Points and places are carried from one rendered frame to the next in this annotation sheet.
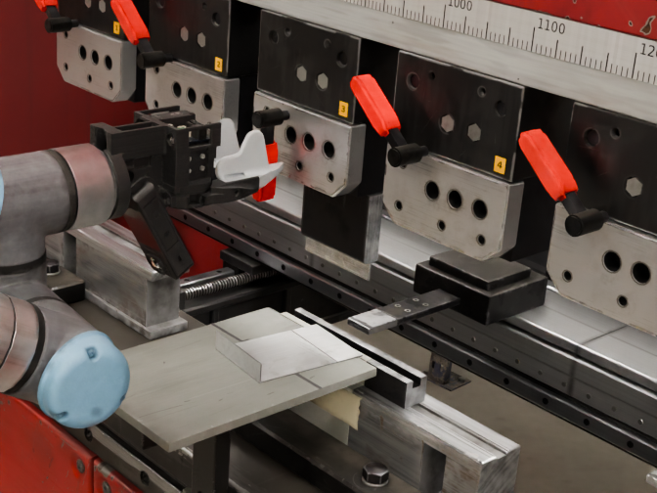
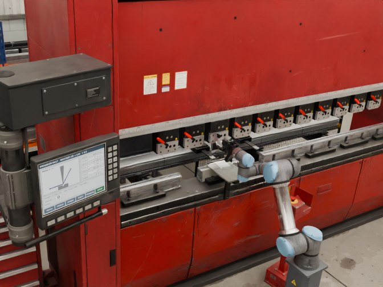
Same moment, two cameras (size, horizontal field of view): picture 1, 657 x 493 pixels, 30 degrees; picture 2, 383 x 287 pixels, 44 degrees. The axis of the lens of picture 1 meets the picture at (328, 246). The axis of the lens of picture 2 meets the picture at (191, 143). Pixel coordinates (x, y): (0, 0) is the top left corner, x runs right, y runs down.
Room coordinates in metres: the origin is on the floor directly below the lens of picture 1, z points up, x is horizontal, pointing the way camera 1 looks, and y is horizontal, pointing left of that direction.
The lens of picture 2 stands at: (0.81, 3.01, 2.58)
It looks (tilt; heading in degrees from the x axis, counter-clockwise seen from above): 26 degrees down; 281
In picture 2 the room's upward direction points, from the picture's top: 4 degrees clockwise
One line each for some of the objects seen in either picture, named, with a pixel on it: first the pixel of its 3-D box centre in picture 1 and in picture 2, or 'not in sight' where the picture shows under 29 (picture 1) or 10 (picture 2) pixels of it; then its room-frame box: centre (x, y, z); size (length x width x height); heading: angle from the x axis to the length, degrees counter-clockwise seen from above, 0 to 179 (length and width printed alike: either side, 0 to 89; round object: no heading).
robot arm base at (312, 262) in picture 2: not in sight; (308, 255); (0.54, 0.65, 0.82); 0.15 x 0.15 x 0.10
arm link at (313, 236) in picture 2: not in sight; (310, 239); (0.55, 0.66, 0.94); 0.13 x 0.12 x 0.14; 38
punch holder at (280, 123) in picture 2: not in sight; (282, 115); (0.80, -0.41, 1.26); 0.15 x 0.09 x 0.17; 44
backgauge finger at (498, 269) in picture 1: (438, 292); (204, 150); (1.33, -0.13, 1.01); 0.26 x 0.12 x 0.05; 134
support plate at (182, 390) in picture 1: (223, 372); (228, 171); (1.11, 0.10, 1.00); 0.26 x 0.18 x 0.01; 134
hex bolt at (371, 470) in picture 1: (375, 473); not in sight; (1.08, -0.07, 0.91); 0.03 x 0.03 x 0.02
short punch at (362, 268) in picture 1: (339, 223); (217, 145); (1.22, -0.01, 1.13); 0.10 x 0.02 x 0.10; 44
